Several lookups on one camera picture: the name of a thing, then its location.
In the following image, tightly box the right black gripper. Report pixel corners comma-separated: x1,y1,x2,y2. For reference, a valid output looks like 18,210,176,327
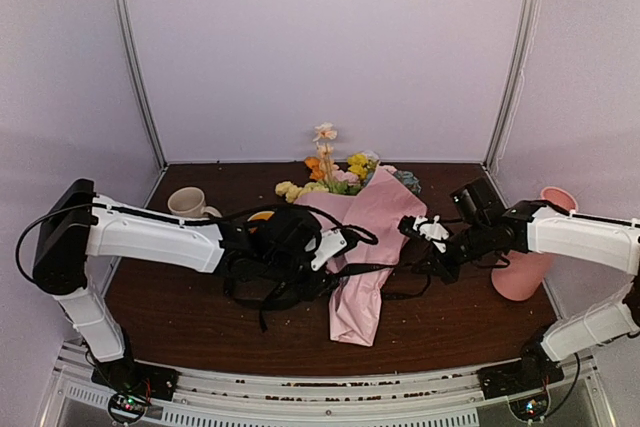
409,220,492,285

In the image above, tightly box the pink wrapping paper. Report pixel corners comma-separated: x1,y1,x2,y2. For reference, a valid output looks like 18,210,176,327
295,168,427,347

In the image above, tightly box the artificial flower bunch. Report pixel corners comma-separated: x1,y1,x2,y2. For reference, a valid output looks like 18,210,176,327
274,122,422,204

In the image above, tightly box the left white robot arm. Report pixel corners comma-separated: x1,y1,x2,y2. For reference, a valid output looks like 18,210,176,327
14,179,349,391

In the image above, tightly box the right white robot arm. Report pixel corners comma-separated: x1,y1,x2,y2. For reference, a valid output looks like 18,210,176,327
398,200,639,389

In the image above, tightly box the pink cylindrical vase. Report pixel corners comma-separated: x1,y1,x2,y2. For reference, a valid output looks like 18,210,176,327
491,186,578,302

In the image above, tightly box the white mug yellow inside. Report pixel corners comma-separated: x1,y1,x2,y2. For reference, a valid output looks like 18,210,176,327
247,210,274,222

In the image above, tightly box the white mug floral print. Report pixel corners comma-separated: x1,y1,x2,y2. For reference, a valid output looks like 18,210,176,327
167,187,222,219

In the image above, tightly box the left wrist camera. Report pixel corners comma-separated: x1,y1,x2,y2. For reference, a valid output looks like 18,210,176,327
304,228,348,271

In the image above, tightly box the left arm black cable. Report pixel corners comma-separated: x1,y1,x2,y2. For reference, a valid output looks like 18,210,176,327
14,204,379,298

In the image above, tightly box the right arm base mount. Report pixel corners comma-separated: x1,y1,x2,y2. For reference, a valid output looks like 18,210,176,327
477,361,565,423

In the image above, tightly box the front aluminium rail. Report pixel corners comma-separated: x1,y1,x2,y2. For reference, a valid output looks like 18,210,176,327
35,342,620,426

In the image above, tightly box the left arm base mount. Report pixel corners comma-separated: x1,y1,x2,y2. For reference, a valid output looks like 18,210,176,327
91,364,179,424

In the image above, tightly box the left aluminium frame post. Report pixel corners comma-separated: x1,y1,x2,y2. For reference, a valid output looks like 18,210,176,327
114,0,168,170

